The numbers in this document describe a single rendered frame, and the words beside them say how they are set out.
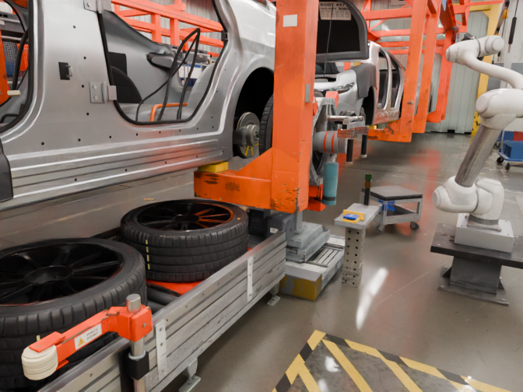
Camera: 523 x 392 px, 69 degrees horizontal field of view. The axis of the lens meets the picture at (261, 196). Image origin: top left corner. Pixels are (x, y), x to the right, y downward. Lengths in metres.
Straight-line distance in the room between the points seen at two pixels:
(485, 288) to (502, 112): 1.06
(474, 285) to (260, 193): 1.40
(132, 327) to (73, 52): 0.98
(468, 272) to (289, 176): 1.26
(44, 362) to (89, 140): 0.84
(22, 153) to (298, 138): 1.19
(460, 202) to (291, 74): 1.20
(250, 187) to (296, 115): 0.47
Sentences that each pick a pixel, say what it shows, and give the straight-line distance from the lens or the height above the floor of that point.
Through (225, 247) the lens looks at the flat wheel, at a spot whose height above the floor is 0.42.
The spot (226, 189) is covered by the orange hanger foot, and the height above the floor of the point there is 0.60.
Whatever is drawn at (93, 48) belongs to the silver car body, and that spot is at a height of 1.28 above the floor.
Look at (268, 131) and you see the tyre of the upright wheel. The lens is 2.29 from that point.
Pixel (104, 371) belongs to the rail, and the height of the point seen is 0.35.
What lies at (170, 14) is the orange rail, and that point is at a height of 3.07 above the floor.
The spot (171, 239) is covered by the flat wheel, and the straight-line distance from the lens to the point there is 1.78.
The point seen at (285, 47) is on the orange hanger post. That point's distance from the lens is 2.00.
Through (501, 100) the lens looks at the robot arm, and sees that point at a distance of 2.14.
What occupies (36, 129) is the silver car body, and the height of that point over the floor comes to 0.99.
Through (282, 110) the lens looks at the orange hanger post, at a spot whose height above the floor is 1.05.
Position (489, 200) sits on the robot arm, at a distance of 2.53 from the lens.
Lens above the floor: 1.12
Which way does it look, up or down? 14 degrees down
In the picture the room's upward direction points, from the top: 1 degrees clockwise
